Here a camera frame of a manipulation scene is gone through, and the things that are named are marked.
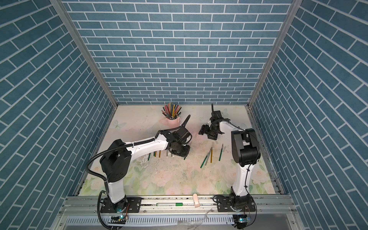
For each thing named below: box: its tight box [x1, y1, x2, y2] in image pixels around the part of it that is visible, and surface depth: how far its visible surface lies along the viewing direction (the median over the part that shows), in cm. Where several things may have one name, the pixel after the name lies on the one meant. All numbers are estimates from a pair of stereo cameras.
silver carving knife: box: [204, 146, 213, 166], surface depth 93 cm
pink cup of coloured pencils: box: [161, 102, 182, 127], surface depth 101 cm
